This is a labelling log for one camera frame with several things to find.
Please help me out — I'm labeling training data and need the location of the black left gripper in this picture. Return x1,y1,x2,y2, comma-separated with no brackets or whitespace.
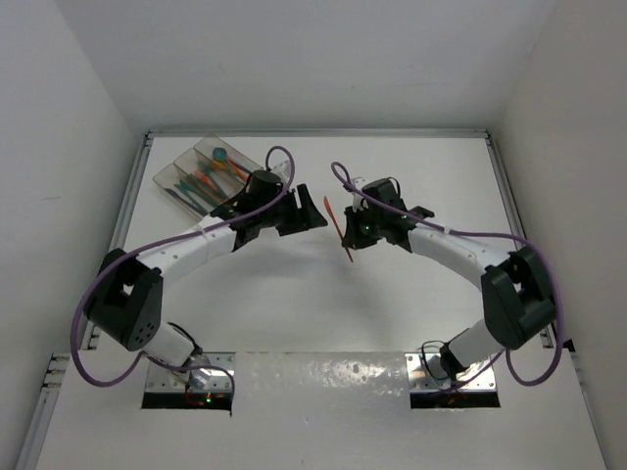
258,184,326,236

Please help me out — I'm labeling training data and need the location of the orange plastic knife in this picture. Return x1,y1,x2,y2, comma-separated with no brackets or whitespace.
322,196,354,263

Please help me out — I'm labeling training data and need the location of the orange plastic spoon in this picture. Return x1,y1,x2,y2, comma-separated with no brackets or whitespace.
226,160,250,181

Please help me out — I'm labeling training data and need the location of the yellow plastic spoon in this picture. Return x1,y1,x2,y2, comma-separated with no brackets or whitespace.
220,161,249,183

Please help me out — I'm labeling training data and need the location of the teal plastic spoon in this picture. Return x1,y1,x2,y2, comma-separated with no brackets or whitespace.
212,147,245,170

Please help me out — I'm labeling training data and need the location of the teal plastic fork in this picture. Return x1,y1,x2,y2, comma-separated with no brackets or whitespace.
198,163,233,200

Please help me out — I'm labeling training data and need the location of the teal plastic knife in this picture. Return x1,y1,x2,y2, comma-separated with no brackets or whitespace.
170,180,211,217
175,179,213,213

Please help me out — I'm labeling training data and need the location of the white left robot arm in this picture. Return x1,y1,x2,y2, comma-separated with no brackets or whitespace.
82,161,327,369

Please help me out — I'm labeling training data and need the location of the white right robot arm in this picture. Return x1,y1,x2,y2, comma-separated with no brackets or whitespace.
342,178,564,382

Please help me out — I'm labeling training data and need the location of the clear middle container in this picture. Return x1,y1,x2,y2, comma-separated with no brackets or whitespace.
173,149,244,207

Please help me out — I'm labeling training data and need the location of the clear spoon container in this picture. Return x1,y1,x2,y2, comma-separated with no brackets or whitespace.
193,136,262,174

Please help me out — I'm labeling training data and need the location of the clear outer container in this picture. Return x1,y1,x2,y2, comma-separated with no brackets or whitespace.
153,164,215,220

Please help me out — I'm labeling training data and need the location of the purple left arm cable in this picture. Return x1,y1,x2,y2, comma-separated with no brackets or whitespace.
71,145,295,408

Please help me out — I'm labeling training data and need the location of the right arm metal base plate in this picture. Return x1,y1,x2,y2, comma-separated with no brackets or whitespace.
405,350,497,395

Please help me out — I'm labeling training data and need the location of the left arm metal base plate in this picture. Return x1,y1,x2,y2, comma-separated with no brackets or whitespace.
145,352,235,394

